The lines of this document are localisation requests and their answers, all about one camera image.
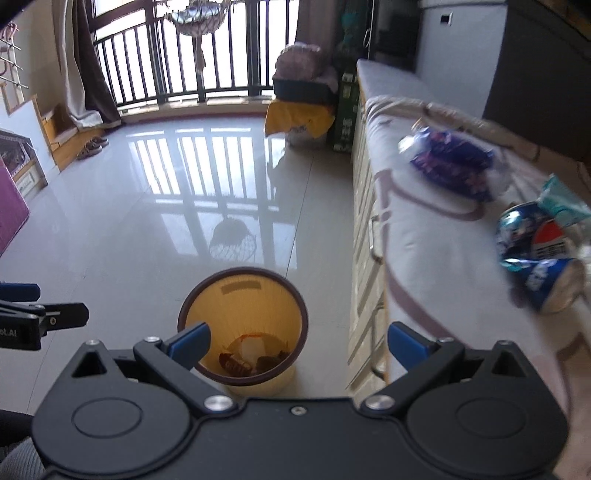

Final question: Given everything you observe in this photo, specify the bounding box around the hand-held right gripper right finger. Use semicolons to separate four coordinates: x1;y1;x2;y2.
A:
359;322;527;416

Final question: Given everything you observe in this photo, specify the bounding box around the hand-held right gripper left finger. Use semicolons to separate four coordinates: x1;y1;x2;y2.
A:
69;322;236;416

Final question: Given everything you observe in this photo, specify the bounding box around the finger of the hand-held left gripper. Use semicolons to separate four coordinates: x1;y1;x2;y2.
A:
0;282;41;301
0;300;89;333

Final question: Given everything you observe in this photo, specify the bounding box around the white tissue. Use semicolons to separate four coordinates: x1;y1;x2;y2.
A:
240;339;269;361

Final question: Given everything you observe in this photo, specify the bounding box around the yellow plastic trash bin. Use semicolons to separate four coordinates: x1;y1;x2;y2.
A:
178;267;309;397

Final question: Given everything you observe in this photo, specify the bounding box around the teal tissue packet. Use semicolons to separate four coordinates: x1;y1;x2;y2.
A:
538;174;591;229

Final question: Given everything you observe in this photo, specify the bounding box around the printed beige blanket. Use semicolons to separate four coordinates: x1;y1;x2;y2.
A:
365;95;591;462

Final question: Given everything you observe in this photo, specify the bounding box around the cream drawer cabinet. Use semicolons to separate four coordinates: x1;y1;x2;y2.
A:
346;83;393;398

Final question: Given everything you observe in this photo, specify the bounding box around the magenta board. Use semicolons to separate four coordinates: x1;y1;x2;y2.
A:
0;159;31;257

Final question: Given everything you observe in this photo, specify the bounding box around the person's grey clothing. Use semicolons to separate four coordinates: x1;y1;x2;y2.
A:
0;408;47;480

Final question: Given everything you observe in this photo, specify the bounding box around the crushed blue can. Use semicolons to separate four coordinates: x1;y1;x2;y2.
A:
502;257;587;315
495;202;570;267

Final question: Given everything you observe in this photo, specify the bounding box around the wooden step shelf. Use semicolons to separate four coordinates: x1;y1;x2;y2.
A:
32;95;112;174

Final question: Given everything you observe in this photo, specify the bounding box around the purple snack packet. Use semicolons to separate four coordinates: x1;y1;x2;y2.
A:
398;127;513;204

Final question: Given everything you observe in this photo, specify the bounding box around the beige and brown curtain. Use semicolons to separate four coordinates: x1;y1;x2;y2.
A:
51;0;123;130

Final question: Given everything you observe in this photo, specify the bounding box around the green cardboard box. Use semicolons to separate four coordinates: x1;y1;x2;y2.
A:
328;69;362;153

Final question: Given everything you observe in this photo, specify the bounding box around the yellow cloth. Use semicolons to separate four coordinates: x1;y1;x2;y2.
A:
264;99;336;139

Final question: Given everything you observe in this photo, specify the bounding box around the black window railing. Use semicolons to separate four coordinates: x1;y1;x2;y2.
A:
92;0;301;109

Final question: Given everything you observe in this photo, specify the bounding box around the grey seat cushion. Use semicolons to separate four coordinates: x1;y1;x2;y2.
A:
356;58;485;121

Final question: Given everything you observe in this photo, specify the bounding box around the grey storage box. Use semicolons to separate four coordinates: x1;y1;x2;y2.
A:
416;0;591;123

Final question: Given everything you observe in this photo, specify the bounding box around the green patterned bag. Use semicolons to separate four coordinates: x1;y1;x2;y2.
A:
339;0;376;51

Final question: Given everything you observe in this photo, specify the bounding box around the wall coat rack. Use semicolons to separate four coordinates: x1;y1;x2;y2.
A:
0;23;29;89

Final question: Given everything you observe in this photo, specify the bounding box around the hanging wire basket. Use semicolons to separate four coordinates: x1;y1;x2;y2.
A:
166;0;232;70

